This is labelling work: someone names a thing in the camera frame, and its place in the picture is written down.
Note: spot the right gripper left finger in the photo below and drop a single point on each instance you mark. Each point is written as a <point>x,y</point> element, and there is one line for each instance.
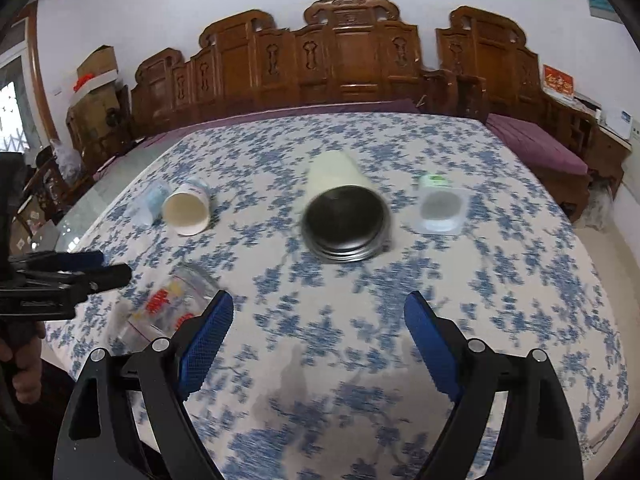
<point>126,417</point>

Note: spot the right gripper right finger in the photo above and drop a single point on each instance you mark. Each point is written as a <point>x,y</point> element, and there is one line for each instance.
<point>537,437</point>

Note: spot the printed clear glass cup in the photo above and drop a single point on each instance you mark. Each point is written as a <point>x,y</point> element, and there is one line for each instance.
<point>183,294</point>

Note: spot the clear plastic cup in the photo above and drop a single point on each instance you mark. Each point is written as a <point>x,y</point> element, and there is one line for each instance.
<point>147,209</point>

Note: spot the striped white paper cup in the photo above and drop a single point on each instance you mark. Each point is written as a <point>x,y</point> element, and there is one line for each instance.
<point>187,210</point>

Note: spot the green lidded plastic cup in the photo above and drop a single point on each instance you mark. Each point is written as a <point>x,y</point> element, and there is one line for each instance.
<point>441,208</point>

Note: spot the person's left hand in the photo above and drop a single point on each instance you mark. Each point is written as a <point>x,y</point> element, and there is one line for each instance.
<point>27,379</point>

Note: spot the purple seat cushion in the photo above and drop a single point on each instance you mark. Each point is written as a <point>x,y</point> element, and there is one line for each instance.
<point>395,106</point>

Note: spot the cardboard box stack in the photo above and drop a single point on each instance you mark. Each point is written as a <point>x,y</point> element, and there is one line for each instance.
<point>98,118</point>

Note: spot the blue floral tablecloth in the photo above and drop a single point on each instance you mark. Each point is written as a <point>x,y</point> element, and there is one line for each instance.
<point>318,377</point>

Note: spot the cream insulated tumbler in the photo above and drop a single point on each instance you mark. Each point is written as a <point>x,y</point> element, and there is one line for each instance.
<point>344,218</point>

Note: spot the purple armchair cushion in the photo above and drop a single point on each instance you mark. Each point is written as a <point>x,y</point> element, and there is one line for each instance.
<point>534,146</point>

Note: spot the red sign card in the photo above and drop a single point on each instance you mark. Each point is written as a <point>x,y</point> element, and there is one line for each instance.
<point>557,82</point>

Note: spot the carved wooden sofa bench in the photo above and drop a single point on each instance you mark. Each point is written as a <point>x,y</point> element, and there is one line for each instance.
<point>349,51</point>

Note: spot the carved wooden armchair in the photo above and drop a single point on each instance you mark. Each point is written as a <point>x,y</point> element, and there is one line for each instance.
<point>498,74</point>

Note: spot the white wall panel box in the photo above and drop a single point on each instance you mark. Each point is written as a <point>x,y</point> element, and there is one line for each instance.
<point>618,121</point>

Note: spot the wall notice plaque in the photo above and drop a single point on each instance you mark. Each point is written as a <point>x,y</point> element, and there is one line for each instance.
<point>604,10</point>

